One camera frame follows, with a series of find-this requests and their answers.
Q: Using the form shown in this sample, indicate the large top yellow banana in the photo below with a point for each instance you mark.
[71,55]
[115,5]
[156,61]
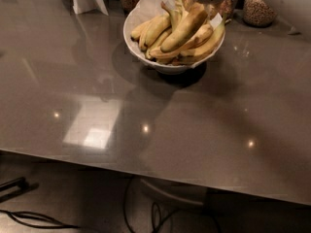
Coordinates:
[185,29]

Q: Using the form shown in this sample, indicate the green stemmed back banana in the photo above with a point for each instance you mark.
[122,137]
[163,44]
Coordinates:
[177,14]

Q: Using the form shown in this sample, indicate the middle right yellow banana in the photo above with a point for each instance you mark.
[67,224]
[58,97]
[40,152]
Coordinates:
[200,37]

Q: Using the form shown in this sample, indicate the right edge yellow banana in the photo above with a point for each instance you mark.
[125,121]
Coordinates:
[188,57]

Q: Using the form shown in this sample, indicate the left upper yellow banana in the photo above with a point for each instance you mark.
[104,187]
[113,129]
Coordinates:
[156,27]

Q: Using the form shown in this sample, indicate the white ceramic bowl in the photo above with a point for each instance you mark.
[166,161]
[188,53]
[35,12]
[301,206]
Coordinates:
[174,68]

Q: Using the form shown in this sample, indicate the white paper bowl liner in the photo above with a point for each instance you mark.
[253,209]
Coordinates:
[148,9]

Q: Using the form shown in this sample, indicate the lower left yellow banana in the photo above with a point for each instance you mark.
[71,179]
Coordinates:
[157,42]

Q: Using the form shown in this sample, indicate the far left yellow banana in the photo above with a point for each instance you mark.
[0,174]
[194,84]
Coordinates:
[140,31]

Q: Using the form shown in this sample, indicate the right glass grain jar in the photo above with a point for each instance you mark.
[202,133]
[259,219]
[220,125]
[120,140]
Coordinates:
[257,13]

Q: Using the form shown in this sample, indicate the table pedestal base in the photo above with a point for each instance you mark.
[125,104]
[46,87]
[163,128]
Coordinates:
[182,195]

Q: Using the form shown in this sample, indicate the dark metal floor bracket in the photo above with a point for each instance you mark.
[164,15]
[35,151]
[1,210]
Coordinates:
[15,188]

